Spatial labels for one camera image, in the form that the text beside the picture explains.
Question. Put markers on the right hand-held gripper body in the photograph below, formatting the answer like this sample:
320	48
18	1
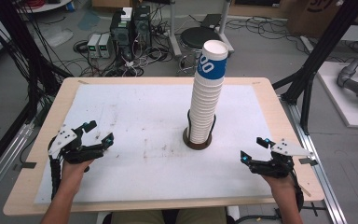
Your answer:
276	168

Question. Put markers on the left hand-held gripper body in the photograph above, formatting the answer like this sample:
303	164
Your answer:
71	152

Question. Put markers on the dark round cup holder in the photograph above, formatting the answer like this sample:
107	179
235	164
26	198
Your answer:
195	146

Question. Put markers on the stack of white paper cups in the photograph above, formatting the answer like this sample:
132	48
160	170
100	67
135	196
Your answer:
205	105

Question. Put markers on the person's right hand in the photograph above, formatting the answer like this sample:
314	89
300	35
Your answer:
279	185

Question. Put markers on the person's left hand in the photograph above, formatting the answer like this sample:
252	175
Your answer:
73	174

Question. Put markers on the black tape strip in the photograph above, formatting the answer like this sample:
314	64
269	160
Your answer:
28	165
307	161

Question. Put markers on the white table mat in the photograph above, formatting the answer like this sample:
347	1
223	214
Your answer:
152	177

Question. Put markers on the grey power supply box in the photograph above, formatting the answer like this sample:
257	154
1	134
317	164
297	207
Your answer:
93	46
105	46

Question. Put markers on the person's khaki trousers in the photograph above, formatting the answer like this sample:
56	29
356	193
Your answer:
136	217

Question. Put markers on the white platform board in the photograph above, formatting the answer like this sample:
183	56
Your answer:
338	102

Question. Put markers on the black computer tower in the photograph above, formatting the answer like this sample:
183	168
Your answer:
142	28
121	34

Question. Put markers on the white metal stand leg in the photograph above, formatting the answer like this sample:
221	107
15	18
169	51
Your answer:
225	18
174	34

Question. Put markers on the black round stool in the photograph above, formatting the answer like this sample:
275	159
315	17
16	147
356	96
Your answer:
194	37

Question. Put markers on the white round table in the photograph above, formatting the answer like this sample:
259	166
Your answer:
46	6

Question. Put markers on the cardboard box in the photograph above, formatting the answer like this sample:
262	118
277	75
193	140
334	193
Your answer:
307	21

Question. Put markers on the dark flat device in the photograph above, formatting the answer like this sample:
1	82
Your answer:
210	21

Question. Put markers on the aluminium rail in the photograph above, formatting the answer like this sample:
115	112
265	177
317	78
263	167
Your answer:
293	113
9	155

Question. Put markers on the black metal frame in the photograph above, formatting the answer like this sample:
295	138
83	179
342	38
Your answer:
323	46

